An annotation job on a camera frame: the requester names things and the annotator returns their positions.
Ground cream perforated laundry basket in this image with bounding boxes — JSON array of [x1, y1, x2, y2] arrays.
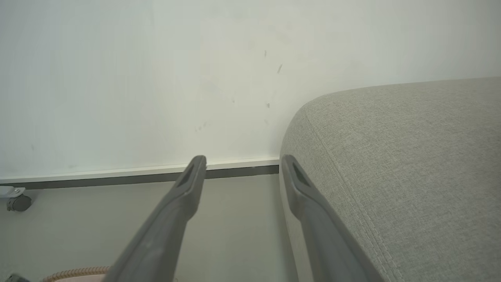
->
[[41, 266, 112, 282]]

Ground grey fabric sofa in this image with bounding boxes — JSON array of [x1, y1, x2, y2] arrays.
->
[[278, 76, 501, 282]]

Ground white and dark baseboard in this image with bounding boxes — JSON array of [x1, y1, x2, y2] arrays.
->
[[0, 157, 281, 191]]

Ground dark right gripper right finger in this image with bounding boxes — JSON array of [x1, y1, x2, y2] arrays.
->
[[281, 154, 387, 282]]

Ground grey metal stand leg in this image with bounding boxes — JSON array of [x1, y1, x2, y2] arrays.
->
[[0, 186, 26, 199]]

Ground black caster wheel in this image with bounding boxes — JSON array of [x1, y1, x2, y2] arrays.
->
[[6, 194, 32, 212]]

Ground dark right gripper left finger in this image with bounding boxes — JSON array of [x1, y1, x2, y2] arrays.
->
[[103, 155, 207, 282]]

